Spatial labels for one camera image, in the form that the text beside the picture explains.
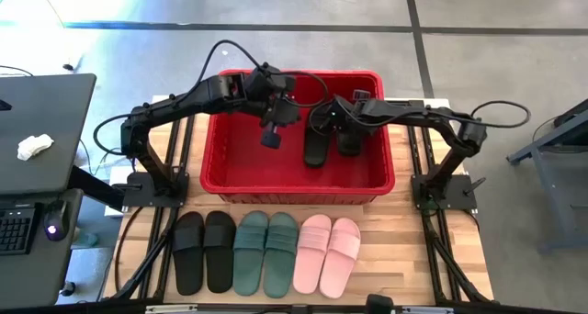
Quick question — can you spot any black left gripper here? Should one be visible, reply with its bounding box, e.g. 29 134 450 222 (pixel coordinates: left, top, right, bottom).
245 64 302 150

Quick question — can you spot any green rubber slide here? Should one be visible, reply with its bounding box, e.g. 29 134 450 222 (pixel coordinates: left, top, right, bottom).
232 210 270 297
262 211 300 299

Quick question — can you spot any pink rubber slide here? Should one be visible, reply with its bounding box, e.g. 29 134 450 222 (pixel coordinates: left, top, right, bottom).
292 213 333 296
319 217 362 300

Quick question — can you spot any red plastic bin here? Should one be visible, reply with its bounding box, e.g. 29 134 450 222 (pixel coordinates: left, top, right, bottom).
199 69 397 207

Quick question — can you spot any black desk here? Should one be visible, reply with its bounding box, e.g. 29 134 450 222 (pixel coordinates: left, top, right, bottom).
0 73 97 196

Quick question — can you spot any black computer mouse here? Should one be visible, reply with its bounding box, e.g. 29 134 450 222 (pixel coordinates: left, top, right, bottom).
42 198 71 242

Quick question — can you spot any white crumpled tissue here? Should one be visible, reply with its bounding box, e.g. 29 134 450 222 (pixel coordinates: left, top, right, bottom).
17 133 55 162

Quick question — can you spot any black keyboard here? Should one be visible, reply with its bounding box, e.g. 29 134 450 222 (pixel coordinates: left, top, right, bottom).
0 202 39 256

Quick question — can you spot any dark grey desk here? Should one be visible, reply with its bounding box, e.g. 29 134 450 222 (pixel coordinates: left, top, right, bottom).
0 188 85 311

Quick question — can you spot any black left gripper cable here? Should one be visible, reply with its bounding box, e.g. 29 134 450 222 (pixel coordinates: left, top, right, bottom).
277 69 330 109

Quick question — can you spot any black aluminium frame rail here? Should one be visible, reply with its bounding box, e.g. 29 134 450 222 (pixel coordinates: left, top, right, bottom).
404 100 449 304
137 116 183 301
415 100 463 304
153 115 195 301

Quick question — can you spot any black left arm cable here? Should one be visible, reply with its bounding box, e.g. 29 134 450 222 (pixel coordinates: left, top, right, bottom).
175 39 266 105

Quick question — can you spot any black cable loop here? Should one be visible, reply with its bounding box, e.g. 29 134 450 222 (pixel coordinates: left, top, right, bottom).
93 113 135 157

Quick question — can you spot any black diagonal frame brace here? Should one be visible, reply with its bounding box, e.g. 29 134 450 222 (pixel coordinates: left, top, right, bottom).
109 212 180 301
426 230 493 302

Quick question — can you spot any black robot arm with cables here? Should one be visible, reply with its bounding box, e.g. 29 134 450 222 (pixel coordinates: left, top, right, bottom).
469 99 532 129

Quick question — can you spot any black camera block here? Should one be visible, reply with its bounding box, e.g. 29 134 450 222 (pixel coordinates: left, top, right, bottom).
366 294 395 314

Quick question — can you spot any blue-grey metal frame table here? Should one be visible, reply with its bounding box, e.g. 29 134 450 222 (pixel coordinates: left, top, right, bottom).
506 97 588 255

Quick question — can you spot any black frame beam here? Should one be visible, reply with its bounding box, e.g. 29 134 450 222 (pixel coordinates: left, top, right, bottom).
0 298 588 314

